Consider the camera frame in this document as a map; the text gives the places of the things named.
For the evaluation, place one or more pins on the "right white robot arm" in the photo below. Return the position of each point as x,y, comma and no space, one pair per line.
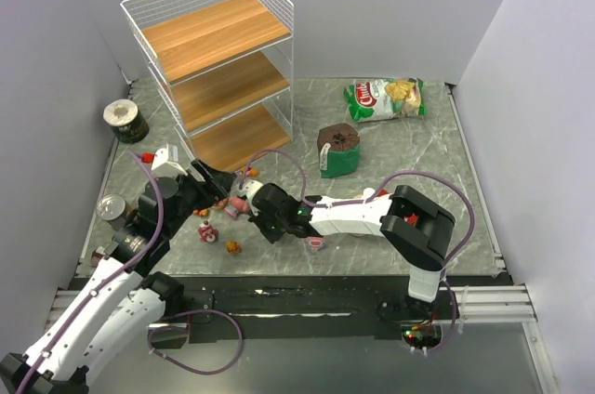
418,228

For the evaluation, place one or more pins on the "green chips bag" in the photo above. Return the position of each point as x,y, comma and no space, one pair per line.
385,99

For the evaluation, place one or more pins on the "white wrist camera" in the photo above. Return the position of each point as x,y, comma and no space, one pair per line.
164,162
249,189

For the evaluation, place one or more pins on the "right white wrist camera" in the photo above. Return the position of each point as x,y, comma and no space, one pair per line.
249,189

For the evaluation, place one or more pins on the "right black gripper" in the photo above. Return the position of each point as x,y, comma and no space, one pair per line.
259,202

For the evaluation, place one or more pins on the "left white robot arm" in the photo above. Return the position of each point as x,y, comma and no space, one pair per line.
124,294

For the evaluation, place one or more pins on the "pink blue bear toy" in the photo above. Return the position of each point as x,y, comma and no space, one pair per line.
315,243

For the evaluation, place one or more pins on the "dark can white lid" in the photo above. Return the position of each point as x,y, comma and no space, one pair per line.
125,119

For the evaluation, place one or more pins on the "green wrapped brown roll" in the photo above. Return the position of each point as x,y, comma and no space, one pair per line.
339,150

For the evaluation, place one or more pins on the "pink pig purple bow toy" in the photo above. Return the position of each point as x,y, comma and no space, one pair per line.
237,206

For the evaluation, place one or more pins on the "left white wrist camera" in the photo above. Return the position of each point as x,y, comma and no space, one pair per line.
164,162

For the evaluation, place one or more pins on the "red flat box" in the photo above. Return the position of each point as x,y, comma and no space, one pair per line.
402,206

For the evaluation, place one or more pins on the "pink bear strawberry donut toy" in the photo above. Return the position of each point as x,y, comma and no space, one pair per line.
221,204

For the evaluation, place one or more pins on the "small orange bear toy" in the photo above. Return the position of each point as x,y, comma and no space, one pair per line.
233,248

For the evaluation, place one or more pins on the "white wire wooden shelf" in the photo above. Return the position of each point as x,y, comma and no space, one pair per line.
224,69

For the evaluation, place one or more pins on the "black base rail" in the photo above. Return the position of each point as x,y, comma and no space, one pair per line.
210,308

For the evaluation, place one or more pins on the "pink bear cake toy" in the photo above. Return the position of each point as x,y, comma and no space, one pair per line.
207,232

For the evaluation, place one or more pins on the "silver top drink can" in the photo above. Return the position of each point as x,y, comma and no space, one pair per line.
115,210

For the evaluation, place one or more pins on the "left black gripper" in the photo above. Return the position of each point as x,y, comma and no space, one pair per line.
204,182

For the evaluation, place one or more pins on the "orange bear red shirt toy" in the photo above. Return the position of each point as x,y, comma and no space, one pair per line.
250,172

